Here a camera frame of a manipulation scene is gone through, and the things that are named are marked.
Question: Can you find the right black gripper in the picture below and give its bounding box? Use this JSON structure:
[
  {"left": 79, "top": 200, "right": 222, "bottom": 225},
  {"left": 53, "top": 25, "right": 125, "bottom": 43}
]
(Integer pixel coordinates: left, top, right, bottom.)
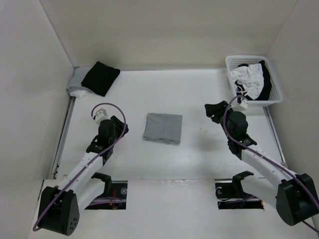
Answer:
[{"left": 204, "top": 101, "right": 237, "bottom": 140}]

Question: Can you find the grey tank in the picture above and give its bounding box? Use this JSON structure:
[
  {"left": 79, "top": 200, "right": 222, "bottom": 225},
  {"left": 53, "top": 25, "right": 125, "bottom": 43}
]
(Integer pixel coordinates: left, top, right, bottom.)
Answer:
[
  {"left": 143, "top": 113, "right": 182, "bottom": 145},
  {"left": 66, "top": 67, "right": 93, "bottom": 93}
]

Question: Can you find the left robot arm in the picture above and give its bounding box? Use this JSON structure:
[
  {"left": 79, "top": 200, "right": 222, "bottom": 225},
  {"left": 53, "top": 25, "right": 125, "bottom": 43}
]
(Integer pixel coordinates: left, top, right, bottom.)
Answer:
[{"left": 33, "top": 115, "right": 129, "bottom": 236}]

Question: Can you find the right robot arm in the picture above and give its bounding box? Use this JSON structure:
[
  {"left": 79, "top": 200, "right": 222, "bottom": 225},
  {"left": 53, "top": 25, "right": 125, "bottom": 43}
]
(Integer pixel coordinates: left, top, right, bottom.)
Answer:
[{"left": 204, "top": 101, "right": 319, "bottom": 226}]

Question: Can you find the folded white tank top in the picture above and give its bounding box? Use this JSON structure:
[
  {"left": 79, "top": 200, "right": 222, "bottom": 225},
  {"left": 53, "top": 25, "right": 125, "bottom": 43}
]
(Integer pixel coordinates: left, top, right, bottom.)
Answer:
[{"left": 69, "top": 90, "right": 88, "bottom": 99}]

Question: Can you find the white crumpled tank top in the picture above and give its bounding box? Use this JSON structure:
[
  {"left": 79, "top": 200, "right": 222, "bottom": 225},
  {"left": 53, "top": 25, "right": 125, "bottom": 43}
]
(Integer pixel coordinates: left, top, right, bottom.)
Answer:
[{"left": 230, "top": 63, "right": 264, "bottom": 100}]

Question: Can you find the folded black tank top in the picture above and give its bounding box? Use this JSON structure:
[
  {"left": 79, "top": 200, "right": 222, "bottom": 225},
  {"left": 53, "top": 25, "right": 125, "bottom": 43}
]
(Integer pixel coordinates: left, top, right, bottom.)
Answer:
[{"left": 81, "top": 61, "right": 121, "bottom": 97}]

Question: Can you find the folded grey tank top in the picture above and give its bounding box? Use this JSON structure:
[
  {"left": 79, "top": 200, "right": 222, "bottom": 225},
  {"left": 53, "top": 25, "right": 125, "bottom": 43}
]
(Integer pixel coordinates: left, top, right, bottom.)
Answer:
[{"left": 66, "top": 67, "right": 93, "bottom": 93}]

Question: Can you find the black garment in basket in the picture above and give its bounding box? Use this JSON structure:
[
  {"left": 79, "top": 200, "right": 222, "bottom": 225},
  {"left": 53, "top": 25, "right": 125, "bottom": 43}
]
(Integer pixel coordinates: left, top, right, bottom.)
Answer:
[{"left": 238, "top": 60, "right": 272, "bottom": 101}]

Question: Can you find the white plastic basket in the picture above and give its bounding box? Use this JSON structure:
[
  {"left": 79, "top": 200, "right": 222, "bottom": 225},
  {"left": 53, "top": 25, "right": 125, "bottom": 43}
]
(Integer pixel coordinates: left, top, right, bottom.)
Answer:
[{"left": 225, "top": 55, "right": 283, "bottom": 107}]

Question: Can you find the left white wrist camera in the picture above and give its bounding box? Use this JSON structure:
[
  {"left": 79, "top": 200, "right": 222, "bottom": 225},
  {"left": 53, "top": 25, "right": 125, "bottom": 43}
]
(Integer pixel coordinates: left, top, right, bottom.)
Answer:
[{"left": 93, "top": 108, "right": 109, "bottom": 124}]

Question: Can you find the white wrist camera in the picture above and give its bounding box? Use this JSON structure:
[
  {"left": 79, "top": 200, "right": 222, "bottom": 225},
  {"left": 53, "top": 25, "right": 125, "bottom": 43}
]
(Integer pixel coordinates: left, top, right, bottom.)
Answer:
[
  {"left": 93, "top": 108, "right": 109, "bottom": 124},
  {"left": 231, "top": 97, "right": 248, "bottom": 112}
]

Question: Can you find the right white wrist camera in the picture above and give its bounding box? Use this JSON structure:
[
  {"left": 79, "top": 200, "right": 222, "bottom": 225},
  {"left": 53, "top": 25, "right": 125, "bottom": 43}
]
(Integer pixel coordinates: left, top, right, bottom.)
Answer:
[{"left": 231, "top": 97, "right": 248, "bottom": 112}]

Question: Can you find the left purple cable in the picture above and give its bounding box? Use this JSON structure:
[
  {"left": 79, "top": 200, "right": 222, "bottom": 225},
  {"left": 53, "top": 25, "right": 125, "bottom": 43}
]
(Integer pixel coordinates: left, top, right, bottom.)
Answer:
[{"left": 33, "top": 103, "right": 129, "bottom": 231}]

